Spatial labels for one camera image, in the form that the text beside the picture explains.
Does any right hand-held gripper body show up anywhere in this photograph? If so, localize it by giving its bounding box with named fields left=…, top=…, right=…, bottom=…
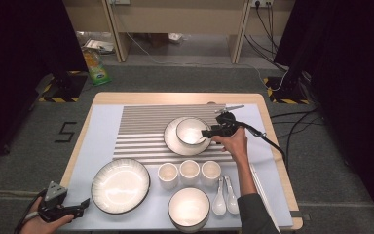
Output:
left=214, top=104, right=245, bottom=137

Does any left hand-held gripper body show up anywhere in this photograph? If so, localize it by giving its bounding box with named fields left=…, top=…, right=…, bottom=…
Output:
left=38, top=180, right=79, bottom=223

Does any white bowl black rim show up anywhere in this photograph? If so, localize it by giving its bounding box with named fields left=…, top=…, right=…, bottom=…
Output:
left=168, top=187, right=211, bottom=229
left=170, top=222, right=209, bottom=234
left=175, top=117, right=210, bottom=146

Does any white plate black rim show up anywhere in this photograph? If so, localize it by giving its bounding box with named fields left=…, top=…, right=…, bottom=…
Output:
left=91, top=158, right=151, bottom=215
left=164, top=116, right=212, bottom=156

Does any white ceramic cup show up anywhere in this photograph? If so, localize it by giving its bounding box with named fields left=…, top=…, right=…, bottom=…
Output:
left=157, top=162, right=179, bottom=190
left=200, top=160, right=222, bottom=188
left=178, top=159, right=202, bottom=188

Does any row of white chopsticks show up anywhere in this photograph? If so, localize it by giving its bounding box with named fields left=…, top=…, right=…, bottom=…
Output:
left=250, top=163, right=281, bottom=234

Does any person's right hand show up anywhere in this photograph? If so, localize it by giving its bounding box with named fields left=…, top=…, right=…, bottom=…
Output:
left=211, top=126, right=249, bottom=164

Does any person's left hand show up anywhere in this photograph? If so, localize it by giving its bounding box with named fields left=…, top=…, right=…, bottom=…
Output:
left=19, top=196, right=76, bottom=234

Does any striped placemat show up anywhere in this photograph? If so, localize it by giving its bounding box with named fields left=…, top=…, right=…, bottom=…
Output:
left=112, top=103, right=238, bottom=165

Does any black stand base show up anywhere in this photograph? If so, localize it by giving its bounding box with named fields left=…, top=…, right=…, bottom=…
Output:
left=262, top=69, right=311, bottom=105
left=35, top=70, right=89, bottom=103

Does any light blue table mat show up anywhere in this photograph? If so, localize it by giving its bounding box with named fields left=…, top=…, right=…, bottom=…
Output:
left=56, top=103, right=295, bottom=232

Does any white crumpled object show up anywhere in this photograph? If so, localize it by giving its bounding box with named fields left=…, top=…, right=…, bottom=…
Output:
left=168, top=32, right=184, bottom=44

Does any grey tape piece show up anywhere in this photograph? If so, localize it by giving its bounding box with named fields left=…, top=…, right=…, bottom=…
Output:
left=289, top=210, right=311, bottom=222

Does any green snack bag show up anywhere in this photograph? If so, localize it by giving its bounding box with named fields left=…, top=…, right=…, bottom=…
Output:
left=81, top=47, right=112, bottom=87

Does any black curtain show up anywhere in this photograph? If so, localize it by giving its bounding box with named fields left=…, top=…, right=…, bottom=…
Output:
left=0, top=0, right=89, bottom=167
left=274, top=0, right=374, bottom=228

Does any white paper clutter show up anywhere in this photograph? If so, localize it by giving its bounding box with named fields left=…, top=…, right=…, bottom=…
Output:
left=77, top=30, right=115, bottom=55

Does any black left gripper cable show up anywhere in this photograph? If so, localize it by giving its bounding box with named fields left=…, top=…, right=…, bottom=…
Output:
left=13, top=189, right=48, bottom=234

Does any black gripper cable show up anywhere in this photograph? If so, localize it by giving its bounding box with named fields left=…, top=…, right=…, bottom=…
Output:
left=230, top=119, right=288, bottom=170
left=13, top=189, right=48, bottom=234

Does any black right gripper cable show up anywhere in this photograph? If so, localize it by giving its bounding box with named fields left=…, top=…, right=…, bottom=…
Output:
left=230, top=119, right=288, bottom=170

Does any black floor cable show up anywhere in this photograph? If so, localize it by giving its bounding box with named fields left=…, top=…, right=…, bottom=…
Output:
left=270, top=108, right=319, bottom=119
left=285, top=110, right=326, bottom=170

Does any black power cable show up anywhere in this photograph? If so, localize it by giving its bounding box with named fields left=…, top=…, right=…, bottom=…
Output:
left=243, top=33, right=288, bottom=73
left=254, top=3, right=279, bottom=53

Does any white wall socket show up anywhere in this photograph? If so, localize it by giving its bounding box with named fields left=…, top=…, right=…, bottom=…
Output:
left=249, top=0, right=275, bottom=8

